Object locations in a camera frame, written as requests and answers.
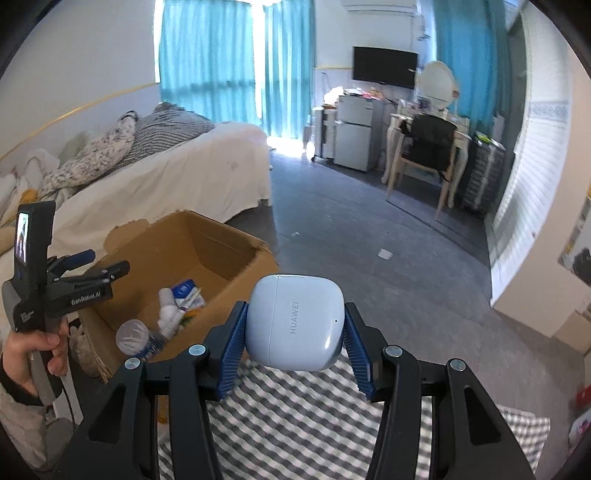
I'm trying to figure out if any white shoe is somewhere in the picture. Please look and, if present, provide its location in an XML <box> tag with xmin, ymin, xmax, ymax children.
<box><xmin>69</xmin><ymin>323</ymin><xmax>109</xmax><ymax>379</ymax></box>

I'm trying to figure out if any grey striped pillow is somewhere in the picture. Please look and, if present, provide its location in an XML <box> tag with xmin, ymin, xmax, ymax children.
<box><xmin>134</xmin><ymin>102</ymin><xmax>215</xmax><ymax>162</ymax></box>

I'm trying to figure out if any white drawer cart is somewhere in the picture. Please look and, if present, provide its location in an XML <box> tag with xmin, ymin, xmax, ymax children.
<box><xmin>311</xmin><ymin>106</ymin><xmax>338</xmax><ymax>162</ymax></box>

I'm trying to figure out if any person's left forearm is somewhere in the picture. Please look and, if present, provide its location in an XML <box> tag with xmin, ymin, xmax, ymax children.
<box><xmin>0</xmin><ymin>355</ymin><xmax>44</xmax><ymax>408</ymax></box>

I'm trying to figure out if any blue white packet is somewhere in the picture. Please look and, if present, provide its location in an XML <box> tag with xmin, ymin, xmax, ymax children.
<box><xmin>172</xmin><ymin>279</ymin><xmax>206</xmax><ymax>311</ymax></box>

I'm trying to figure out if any white dressing desk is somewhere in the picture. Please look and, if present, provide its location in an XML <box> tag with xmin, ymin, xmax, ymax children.
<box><xmin>381</xmin><ymin>111</ymin><xmax>472</xmax><ymax>208</ymax></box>

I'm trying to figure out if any white slatted wardrobe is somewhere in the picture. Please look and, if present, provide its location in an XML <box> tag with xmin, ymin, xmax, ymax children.
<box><xmin>489</xmin><ymin>9</ymin><xmax>591</xmax><ymax>337</ymax></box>

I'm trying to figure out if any white crumpled blanket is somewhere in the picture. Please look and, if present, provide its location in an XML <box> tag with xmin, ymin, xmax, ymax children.
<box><xmin>0</xmin><ymin>148</ymin><xmax>61</xmax><ymax>224</ymax></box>

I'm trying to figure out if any black bag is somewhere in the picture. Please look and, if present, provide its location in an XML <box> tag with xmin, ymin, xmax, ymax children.
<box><xmin>570</xmin><ymin>247</ymin><xmax>591</xmax><ymax>278</ymax></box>

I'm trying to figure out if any grey white checkered cloth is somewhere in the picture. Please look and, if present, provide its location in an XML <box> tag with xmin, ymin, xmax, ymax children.
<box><xmin>157</xmin><ymin>357</ymin><xmax>552</xmax><ymax>480</ymax></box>

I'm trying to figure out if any white bed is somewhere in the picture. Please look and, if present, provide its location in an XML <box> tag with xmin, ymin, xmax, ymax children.
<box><xmin>0</xmin><ymin>121</ymin><xmax>273</xmax><ymax>278</ymax></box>

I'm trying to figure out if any person's grey clothing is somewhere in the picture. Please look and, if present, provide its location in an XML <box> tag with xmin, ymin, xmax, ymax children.
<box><xmin>0</xmin><ymin>383</ymin><xmax>75</xmax><ymax>472</ymax></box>

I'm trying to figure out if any blue curtain beside wardrobe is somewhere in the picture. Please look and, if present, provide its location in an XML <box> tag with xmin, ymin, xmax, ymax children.
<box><xmin>431</xmin><ymin>0</ymin><xmax>509</xmax><ymax>134</ymax></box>

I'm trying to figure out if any black backpack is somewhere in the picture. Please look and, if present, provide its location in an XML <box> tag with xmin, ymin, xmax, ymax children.
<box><xmin>399</xmin><ymin>114</ymin><xmax>458</xmax><ymax>183</ymax></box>

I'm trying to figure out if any black wall television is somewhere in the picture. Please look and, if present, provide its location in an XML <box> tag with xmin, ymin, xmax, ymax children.
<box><xmin>353</xmin><ymin>46</ymin><xmax>419</xmax><ymax>90</ymax></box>

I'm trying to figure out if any white toy figure blue star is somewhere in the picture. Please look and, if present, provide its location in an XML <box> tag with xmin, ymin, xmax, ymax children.
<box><xmin>157</xmin><ymin>287</ymin><xmax>199</xmax><ymax>340</ymax></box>

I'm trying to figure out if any wooden chair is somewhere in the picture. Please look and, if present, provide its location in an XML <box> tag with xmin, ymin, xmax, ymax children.
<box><xmin>385</xmin><ymin>120</ymin><xmax>458</xmax><ymax>221</ymax></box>

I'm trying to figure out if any brown cardboard box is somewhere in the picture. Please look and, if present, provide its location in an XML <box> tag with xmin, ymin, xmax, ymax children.
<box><xmin>78</xmin><ymin>210</ymin><xmax>280</xmax><ymax>384</ymax></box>

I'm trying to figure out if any pale blue earbuds case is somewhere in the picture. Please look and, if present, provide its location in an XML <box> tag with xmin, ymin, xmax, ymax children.
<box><xmin>245</xmin><ymin>274</ymin><xmax>345</xmax><ymax>371</ymax></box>

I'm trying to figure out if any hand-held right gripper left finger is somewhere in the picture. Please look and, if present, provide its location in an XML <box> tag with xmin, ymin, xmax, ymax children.
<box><xmin>65</xmin><ymin>301</ymin><xmax>252</xmax><ymax>480</ymax></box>

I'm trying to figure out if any white oval mirror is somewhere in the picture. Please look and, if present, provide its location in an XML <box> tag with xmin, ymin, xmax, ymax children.
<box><xmin>422</xmin><ymin>61</ymin><xmax>456</xmax><ymax>112</ymax></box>

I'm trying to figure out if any narrow blue curtain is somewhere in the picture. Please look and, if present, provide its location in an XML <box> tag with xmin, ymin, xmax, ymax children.
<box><xmin>263</xmin><ymin>0</ymin><xmax>317</xmax><ymax>139</ymax></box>

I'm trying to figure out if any wide blue curtain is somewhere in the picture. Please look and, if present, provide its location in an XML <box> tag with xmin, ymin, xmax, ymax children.
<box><xmin>159</xmin><ymin>0</ymin><xmax>257</xmax><ymax>123</ymax></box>

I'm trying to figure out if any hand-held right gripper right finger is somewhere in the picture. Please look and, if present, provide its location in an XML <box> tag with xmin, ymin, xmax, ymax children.
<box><xmin>342</xmin><ymin>302</ymin><xmax>539</xmax><ymax>480</ymax></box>

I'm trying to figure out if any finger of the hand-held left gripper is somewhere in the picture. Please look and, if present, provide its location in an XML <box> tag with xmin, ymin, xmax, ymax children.
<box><xmin>46</xmin><ymin>249</ymin><xmax>96</xmax><ymax>275</ymax></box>
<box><xmin>90</xmin><ymin>261</ymin><xmax>131</xmax><ymax>283</ymax></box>

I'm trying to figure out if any person's left hand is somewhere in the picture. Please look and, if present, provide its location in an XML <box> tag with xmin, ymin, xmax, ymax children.
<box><xmin>0</xmin><ymin>320</ymin><xmax>70</xmax><ymax>398</ymax></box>

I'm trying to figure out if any floral patterned pillow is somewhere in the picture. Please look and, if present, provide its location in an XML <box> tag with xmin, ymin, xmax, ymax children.
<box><xmin>39</xmin><ymin>111</ymin><xmax>139</xmax><ymax>195</ymax></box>

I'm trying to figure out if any silver small fridge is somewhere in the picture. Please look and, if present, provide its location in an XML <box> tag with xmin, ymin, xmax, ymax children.
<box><xmin>333</xmin><ymin>95</ymin><xmax>386</xmax><ymax>172</ymax></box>

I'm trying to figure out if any white air conditioner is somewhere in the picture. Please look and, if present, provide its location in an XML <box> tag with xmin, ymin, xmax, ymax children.
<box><xmin>341</xmin><ymin>0</ymin><xmax>416</xmax><ymax>17</ymax></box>

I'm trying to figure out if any clear plastic bottle blue label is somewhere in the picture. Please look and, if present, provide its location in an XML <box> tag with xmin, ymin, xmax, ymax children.
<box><xmin>115</xmin><ymin>318</ymin><xmax>169</xmax><ymax>361</ymax></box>

